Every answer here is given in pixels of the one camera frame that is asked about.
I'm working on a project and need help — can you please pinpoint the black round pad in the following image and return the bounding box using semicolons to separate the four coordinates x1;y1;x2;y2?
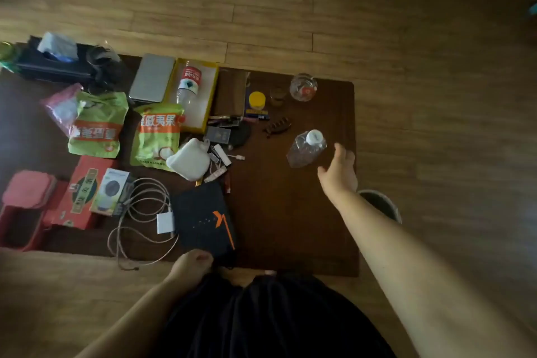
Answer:
228;121;253;149

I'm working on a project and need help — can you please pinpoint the white tissue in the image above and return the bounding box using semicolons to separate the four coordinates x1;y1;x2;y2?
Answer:
36;31;79;63

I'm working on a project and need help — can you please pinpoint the silver rectangular case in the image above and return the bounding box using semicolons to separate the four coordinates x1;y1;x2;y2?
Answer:
211;143;232;167

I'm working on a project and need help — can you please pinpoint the green plastic bag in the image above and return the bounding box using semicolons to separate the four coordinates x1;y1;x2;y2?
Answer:
0;42;20;74

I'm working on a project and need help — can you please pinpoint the white fabric pouch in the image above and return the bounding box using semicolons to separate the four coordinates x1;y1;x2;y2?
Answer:
166;138;211;182

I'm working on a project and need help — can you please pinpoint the brown hair claw clip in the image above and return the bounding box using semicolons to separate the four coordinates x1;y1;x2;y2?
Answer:
263;116;293;135

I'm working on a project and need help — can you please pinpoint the person's right hand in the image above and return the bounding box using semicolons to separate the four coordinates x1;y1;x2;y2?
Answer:
317;143;359;208

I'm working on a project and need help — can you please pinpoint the grey card box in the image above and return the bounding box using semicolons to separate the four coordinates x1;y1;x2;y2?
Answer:
204;125;232;145

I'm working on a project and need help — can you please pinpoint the person's right forearm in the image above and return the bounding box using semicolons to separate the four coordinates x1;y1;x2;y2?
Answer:
333;189;537;358

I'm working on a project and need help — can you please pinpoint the clear plastic bottle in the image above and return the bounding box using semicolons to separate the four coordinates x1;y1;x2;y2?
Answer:
286;129;328;169

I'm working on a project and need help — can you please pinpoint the green snack bag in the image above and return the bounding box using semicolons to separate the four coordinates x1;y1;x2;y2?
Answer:
68;91;129;159
130;103;186;172

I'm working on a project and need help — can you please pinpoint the red cardboard box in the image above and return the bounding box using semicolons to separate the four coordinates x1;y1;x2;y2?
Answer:
52;155;118;230

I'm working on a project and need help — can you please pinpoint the dark box orange mark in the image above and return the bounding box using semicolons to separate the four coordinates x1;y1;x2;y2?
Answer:
169;181;238;260

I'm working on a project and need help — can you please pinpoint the small clear glass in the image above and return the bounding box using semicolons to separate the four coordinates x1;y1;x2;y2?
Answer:
269;87;289;107

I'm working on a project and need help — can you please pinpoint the yellow lid jar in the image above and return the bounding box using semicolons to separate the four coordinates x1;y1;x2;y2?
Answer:
248;91;267;112

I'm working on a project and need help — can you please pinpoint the pink plastic bag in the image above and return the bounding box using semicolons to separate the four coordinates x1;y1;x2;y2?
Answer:
40;83;84;138

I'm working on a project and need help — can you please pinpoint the yellow tray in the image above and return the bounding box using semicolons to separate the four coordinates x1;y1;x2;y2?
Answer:
162;58;220;135

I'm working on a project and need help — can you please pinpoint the white charger block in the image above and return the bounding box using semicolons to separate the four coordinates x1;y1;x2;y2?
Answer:
156;211;175;235

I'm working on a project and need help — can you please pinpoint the small white product box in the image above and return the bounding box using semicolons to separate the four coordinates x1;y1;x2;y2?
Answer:
89;168;131;216

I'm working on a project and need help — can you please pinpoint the person's black clothing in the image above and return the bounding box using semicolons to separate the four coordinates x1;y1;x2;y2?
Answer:
149;271;397;358

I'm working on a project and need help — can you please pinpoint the black tissue box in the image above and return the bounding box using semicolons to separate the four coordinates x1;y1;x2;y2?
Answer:
15;36;100;85

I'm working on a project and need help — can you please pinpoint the printed glass jar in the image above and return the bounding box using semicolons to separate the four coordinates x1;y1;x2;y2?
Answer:
289;73;319;102

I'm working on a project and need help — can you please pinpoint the red label water bottle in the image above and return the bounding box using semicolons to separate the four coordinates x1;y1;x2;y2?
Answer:
175;60;203;107

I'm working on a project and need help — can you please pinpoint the person's left hand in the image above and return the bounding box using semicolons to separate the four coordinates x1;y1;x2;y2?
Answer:
166;249;215;287

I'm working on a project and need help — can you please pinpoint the person's left forearm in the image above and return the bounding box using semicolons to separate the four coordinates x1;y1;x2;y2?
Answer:
75;277;198;358

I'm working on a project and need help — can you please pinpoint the white small tube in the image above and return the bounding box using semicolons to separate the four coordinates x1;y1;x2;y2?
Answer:
203;166;228;183

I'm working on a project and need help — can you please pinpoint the brown notebook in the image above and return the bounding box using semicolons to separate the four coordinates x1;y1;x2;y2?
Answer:
211;68;251;117

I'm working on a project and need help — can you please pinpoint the white charging cable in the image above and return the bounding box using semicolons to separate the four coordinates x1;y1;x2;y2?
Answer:
107;177;179;271

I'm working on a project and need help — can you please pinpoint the round waste bin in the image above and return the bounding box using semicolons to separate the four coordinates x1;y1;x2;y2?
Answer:
357;189;403;225

